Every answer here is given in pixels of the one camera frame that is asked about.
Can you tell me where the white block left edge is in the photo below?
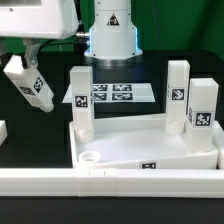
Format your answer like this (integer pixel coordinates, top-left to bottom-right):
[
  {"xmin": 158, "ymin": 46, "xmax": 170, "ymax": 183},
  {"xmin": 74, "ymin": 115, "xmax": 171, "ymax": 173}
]
[{"xmin": 0, "ymin": 120, "xmax": 7, "ymax": 146}]

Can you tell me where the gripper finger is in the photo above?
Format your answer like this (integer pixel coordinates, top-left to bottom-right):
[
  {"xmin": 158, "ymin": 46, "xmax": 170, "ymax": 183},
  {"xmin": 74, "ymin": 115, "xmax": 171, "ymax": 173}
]
[
  {"xmin": 22, "ymin": 38, "xmax": 41, "ymax": 69},
  {"xmin": 0, "ymin": 45, "xmax": 12, "ymax": 66}
]

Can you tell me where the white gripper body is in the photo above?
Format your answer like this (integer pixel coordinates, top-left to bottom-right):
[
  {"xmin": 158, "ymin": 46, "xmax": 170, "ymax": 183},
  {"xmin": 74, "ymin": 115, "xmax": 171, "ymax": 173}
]
[{"xmin": 0, "ymin": 0, "xmax": 78, "ymax": 39}]

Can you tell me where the white desk top panel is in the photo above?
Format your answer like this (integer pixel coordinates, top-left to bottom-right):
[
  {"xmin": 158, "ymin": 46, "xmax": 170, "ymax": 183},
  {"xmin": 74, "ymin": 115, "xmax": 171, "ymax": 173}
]
[{"xmin": 70, "ymin": 114, "xmax": 218, "ymax": 169}]

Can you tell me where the fiducial marker sheet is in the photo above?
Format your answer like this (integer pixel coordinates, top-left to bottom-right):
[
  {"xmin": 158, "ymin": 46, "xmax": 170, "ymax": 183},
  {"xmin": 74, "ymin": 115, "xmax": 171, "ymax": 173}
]
[{"xmin": 61, "ymin": 83, "xmax": 156, "ymax": 104}]

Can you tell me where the long white front barrier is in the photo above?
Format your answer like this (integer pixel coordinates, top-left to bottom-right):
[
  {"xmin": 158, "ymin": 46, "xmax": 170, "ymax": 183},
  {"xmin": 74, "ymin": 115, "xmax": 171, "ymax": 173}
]
[{"xmin": 0, "ymin": 168, "xmax": 224, "ymax": 198}]

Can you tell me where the black cable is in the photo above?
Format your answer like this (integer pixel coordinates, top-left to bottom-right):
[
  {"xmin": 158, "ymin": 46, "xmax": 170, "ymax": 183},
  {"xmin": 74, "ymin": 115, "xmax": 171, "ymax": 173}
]
[{"xmin": 38, "ymin": 31, "xmax": 90, "ymax": 54}]

